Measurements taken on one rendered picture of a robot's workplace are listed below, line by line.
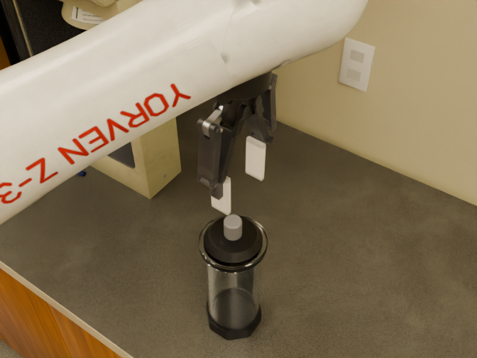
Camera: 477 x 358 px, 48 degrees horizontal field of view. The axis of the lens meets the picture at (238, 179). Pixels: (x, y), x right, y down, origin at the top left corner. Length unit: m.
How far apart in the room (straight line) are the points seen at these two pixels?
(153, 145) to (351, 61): 0.47
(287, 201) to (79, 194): 0.47
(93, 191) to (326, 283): 0.56
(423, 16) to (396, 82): 0.16
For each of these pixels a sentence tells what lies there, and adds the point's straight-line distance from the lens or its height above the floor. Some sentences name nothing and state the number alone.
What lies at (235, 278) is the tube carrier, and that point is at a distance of 0.85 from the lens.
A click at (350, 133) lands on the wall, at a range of 1.35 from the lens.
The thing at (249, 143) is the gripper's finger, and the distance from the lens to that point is 0.76.
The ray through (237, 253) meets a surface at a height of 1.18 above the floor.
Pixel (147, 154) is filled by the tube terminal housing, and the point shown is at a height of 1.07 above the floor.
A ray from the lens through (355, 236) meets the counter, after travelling 1.16.
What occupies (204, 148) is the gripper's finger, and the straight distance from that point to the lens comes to 0.65.
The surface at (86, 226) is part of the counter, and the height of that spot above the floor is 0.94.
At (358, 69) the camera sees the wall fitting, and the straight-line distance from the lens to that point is 1.24.
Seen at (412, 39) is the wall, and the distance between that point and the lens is 1.17.
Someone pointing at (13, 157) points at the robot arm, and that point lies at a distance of 0.41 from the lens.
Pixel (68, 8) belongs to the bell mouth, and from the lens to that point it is 1.09.
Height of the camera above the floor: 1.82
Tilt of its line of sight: 45 degrees down
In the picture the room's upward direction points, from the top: straight up
